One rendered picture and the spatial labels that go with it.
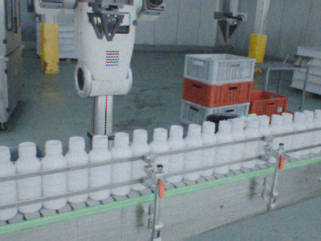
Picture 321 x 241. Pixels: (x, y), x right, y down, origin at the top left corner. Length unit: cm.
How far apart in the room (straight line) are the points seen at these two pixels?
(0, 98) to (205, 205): 371
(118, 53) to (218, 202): 74
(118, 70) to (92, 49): 14
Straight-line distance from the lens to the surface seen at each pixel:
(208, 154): 112
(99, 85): 153
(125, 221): 101
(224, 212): 123
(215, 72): 336
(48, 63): 862
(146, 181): 98
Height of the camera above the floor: 147
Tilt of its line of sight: 17 degrees down
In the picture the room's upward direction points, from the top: 4 degrees clockwise
